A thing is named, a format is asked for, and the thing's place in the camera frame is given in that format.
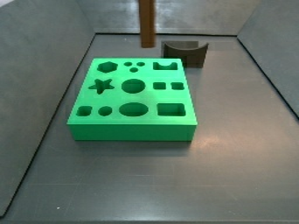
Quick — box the brown square-circle peg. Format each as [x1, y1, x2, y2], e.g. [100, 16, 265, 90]
[137, 0, 155, 48]

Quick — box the green shape sorter block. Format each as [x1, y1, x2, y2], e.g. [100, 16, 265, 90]
[67, 58, 197, 141]

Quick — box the dark grey curved cradle block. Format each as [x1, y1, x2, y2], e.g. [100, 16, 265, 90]
[161, 40, 209, 68]

